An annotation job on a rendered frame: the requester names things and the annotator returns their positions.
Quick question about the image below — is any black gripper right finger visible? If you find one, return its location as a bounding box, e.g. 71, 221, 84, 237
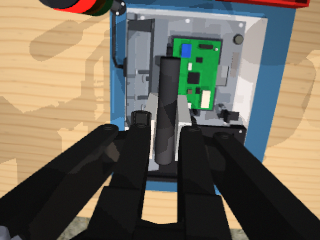
175, 95, 320, 240

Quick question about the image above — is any green circuit board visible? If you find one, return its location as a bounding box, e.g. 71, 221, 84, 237
173, 38, 221, 110

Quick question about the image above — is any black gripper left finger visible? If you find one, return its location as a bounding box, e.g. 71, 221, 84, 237
0, 93, 158, 240

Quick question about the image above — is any red open-top bin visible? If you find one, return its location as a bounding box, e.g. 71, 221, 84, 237
215, 0, 310, 9

